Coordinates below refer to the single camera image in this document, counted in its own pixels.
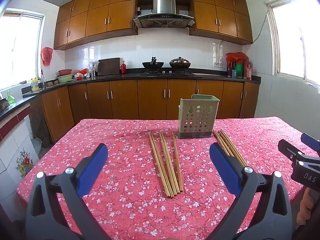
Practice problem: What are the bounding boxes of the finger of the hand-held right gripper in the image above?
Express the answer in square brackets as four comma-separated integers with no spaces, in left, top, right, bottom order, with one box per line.
[301,133,320,153]
[278,139,304,167]

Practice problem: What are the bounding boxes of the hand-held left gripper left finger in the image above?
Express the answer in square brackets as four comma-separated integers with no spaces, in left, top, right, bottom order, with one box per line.
[25,143,112,240]

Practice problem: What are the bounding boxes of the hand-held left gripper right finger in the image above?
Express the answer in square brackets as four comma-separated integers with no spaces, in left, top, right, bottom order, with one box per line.
[209,142,293,240]

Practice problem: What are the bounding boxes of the green perforated utensil holder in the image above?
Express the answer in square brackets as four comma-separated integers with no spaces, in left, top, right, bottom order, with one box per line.
[177,94,220,139]

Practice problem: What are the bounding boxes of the person's right hand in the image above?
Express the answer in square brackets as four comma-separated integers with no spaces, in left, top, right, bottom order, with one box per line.
[297,187,315,224]

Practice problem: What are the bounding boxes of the pink floral tablecloth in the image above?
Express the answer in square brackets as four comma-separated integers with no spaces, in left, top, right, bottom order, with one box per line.
[15,116,320,240]

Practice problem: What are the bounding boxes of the white bucket on floor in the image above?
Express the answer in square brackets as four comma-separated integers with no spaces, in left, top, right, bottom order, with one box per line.
[31,136,43,159]

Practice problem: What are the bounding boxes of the wooden base cabinets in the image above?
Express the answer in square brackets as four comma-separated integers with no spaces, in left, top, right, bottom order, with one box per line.
[41,79,260,143]

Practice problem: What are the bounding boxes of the tall red bottle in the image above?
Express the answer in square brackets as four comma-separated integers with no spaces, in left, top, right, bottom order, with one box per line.
[244,59,253,81]

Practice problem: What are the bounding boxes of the green basin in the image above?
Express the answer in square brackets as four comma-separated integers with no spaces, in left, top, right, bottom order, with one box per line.
[56,74,74,84]

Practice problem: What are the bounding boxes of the red and white plastic bag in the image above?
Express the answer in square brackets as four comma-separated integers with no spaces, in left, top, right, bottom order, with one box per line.
[74,68,91,80]

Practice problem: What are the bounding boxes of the red thermos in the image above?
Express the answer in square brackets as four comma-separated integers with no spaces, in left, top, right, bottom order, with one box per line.
[226,56,234,77]

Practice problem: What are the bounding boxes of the black stone countertop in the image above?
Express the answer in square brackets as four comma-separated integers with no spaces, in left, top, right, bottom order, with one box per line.
[0,68,262,122]

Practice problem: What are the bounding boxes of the dark wooden cutting board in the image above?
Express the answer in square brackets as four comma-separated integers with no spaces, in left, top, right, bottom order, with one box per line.
[97,58,120,76]

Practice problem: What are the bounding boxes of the gas stove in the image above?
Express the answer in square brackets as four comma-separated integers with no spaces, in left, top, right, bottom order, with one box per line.
[140,71,195,77]

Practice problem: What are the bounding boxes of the black pot with lid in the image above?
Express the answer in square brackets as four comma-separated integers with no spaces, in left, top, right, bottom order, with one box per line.
[169,57,192,69]

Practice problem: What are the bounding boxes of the red plastic bag cover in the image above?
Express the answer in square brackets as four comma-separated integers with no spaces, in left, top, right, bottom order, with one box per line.
[226,52,249,62]

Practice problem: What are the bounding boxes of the black wok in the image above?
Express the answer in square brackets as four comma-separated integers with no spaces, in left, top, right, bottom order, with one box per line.
[142,57,165,69]

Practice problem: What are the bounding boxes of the hanging red plastic bag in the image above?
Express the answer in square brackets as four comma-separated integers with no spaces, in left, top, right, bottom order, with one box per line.
[41,47,54,67]

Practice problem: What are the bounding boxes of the steel range hood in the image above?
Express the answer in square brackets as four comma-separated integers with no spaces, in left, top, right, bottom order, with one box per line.
[133,0,195,29]

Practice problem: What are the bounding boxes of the window with white frame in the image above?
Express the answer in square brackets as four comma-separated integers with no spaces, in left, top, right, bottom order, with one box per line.
[264,0,320,88]
[0,8,47,92]

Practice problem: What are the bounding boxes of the grey wall cable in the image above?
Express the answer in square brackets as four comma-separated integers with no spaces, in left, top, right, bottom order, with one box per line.
[252,4,272,44]

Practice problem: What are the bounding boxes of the wooden wall cabinets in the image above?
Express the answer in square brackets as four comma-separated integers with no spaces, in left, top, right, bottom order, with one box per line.
[54,0,253,50]

